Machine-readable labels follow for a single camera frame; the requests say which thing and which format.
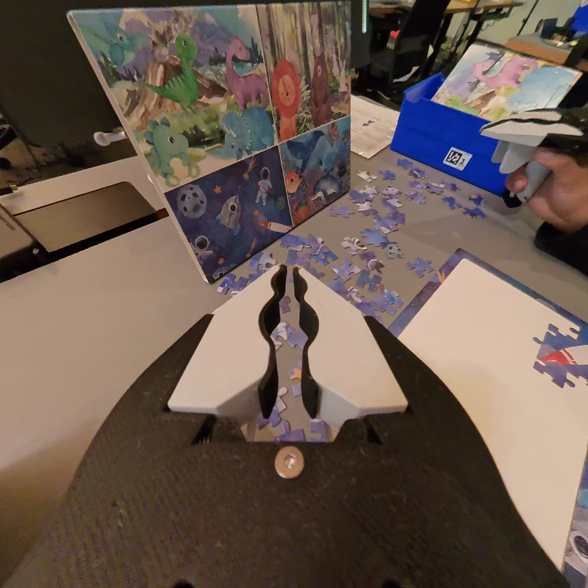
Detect brown wooden seat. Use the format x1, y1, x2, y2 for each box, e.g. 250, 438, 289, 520
0, 181, 168, 258

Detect space puzzle frame tray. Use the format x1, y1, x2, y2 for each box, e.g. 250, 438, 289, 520
388, 248, 588, 575

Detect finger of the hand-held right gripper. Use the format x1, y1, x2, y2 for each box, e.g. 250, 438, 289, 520
480, 120, 559, 148
503, 109, 568, 124

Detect person's right forearm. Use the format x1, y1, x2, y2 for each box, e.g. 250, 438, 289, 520
535, 220, 588, 278

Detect wooden background desk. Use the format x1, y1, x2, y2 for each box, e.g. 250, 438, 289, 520
448, 0, 524, 14

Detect puzzle pieces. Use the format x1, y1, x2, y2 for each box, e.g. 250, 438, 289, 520
216, 158, 488, 443

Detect blue bin with white tag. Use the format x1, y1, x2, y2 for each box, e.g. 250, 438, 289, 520
390, 73, 511, 197

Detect assembled rocket puzzle section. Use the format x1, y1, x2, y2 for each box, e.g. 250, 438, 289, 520
533, 324, 588, 389

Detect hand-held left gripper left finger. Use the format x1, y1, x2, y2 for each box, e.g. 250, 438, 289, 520
168, 265, 288, 439

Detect person's right hand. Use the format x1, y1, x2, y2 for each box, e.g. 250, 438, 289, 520
505, 149, 588, 232

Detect black office chair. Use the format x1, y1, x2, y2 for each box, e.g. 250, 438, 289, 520
367, 0, 453, 95

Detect printed paper sheet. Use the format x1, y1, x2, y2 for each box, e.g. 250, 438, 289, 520
350, 96, 402, 160

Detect black partition panel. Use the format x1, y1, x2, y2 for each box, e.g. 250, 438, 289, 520
0, 0, 134, 157

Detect four-picture puzzle reference board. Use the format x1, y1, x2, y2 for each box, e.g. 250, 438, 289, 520
66, 0, 353, 284

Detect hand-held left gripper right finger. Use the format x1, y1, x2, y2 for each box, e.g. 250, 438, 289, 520
292, 267, 409, 442

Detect dinosaur puzzle board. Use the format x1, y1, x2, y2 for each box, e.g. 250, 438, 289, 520
432, 43, 584, 122

